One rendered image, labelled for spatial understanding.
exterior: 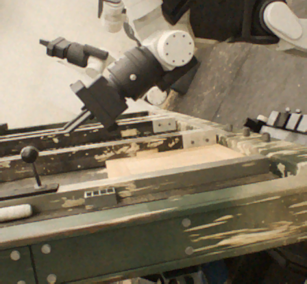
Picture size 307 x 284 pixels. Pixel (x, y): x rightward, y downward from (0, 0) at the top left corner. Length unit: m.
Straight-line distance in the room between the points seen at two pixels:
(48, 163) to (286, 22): 0.89
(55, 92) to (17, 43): 1.78
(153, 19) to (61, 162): 0.63
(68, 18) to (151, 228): 6.01
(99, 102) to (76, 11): 5.83
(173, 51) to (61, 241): 0.38
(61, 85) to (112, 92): 4.42
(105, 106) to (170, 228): 0.26
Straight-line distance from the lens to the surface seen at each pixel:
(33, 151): 0.75
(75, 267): 0.59
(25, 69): 6.57
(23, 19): 6.58
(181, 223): 0.58
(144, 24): 0.70
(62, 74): 5.04
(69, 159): 1.15
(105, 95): 0.64
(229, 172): 0.86
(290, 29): 1.17
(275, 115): 1.24
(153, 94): 1.32
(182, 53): 0.63
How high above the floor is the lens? 1.37
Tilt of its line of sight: 13 degrees down
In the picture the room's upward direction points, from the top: 65 degrees counter-clockwise
